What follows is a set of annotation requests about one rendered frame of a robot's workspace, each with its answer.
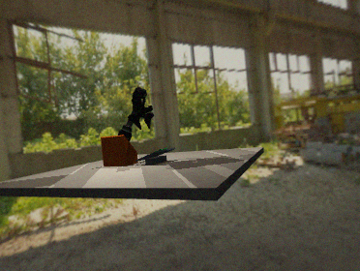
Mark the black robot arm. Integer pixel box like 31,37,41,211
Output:
118,87,153,141

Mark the light grey switch panel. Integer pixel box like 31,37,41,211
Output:
135,147,175,166

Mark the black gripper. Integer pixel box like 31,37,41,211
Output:
128,105,154,130

